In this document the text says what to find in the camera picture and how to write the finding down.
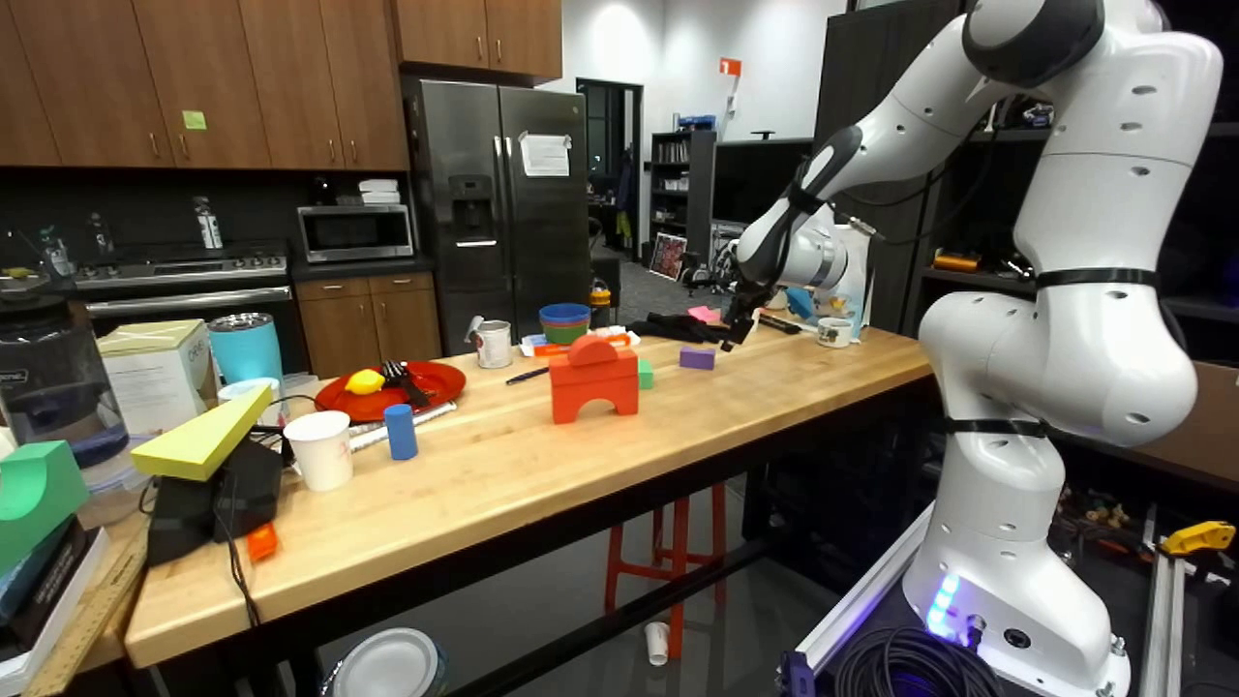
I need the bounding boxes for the stainless steel refrigerator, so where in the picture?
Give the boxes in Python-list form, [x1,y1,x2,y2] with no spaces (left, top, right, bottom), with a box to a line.
[402,70,596,362]

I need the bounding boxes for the black oven range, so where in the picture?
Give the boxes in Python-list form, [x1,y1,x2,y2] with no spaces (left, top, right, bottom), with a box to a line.
[69,251,307,373]

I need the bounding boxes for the cream cardboard box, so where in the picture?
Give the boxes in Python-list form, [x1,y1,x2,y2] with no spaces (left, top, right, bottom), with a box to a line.
[94,314,220,442]

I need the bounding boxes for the small wooden wall cabinet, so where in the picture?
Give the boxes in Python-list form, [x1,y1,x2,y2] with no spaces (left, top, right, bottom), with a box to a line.
[392,0,566,87]

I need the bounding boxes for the clear glass mug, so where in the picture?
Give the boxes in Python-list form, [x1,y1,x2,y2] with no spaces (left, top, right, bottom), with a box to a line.
[464,309,519,373]

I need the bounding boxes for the blue cylinder block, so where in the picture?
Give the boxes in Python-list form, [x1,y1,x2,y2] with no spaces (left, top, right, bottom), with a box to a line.
[383,400,420,465]

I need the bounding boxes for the small black toy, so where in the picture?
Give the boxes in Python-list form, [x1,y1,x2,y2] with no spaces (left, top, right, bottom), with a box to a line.
[380,362,437,408]

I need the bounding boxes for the orange arch block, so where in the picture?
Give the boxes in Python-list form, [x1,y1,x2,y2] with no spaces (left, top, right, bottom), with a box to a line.
[547,329,644,426]

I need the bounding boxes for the black shelving unit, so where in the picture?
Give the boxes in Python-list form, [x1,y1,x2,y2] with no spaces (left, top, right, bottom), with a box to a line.
[818,0,1239,379]

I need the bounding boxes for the aluminium base frame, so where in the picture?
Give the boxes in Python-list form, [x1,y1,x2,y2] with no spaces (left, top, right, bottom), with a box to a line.
[787,502,937,697]

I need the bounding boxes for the wide wooden wall cabinets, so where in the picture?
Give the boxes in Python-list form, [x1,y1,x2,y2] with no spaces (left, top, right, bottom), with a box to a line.
[0,0,414,176]

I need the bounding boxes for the black glove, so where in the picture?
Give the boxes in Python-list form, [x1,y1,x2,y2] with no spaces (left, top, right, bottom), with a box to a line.
[628,305,735,350]

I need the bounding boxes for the blue bowl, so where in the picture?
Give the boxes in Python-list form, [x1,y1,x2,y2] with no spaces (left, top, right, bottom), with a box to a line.
[535,298,596,350]

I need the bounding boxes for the orange tool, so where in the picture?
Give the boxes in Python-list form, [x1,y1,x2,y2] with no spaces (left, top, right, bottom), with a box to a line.
[242,519,282,566]

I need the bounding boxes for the black coiled cable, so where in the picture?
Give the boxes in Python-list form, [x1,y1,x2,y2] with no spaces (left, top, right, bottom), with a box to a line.
[831,626,1023,697]

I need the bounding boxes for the black bag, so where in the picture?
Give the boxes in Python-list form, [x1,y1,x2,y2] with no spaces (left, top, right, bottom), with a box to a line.
[138,429,290,568]

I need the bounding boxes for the white paper sheet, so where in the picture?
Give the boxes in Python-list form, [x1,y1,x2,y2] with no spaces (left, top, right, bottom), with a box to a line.
[513,131,575,181]

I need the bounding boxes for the stack of books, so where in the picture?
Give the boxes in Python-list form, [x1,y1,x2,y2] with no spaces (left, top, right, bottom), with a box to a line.
[0,514,111,693]

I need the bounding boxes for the black power cord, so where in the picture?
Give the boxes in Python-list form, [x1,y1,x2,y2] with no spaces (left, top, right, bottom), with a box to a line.
[223,535,268,630]

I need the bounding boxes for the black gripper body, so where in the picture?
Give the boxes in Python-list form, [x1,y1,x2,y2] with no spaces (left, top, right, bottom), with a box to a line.
[722,225,791,314]

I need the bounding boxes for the large green foam block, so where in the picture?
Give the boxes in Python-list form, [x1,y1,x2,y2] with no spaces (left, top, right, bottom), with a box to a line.
[0,433,94,577]

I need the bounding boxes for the black computer monitor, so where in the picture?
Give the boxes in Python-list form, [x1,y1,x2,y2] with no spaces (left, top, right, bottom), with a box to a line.
[713,137,801,231]

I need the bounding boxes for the white bottle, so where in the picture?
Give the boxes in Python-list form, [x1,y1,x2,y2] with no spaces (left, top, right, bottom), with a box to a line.
[188,193,228,256]

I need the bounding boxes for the white oats bag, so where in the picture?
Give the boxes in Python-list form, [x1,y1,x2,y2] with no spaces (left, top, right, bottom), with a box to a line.
[814,216,883,350]

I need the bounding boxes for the dark bookshelf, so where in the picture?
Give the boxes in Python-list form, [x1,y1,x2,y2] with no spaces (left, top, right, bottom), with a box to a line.
[645,126,719,282]

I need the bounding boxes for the white folded towel stack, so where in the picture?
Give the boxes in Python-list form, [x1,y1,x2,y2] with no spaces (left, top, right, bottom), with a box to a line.
[357,176,406,209]

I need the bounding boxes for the yellow lemon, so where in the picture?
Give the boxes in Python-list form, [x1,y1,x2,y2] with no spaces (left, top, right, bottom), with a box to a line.
[342,363,392,400]

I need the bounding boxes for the yellow hand tool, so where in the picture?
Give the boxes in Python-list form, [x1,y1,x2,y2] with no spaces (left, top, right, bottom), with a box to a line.
[1155,514,1239,563]

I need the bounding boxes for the long silver utensil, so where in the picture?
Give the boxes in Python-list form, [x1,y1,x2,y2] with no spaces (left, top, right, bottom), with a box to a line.
[344,400,461,459]

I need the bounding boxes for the wooden base cabinet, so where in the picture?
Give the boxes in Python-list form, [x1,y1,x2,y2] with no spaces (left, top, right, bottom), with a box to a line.
[293,267,446,379]

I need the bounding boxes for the clear plastic storage bin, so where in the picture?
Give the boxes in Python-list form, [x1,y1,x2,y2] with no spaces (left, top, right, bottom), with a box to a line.
[0,301,131,469]

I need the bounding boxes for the silver microwave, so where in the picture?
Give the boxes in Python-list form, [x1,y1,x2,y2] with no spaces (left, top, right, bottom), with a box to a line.
[293,200,420,267]

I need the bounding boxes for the red plate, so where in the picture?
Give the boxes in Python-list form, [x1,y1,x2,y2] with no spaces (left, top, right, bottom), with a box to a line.
[308,355,472,426]

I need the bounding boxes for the yellow wedge block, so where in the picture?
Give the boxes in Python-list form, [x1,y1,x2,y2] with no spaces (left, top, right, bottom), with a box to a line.
[129,379,279,484]

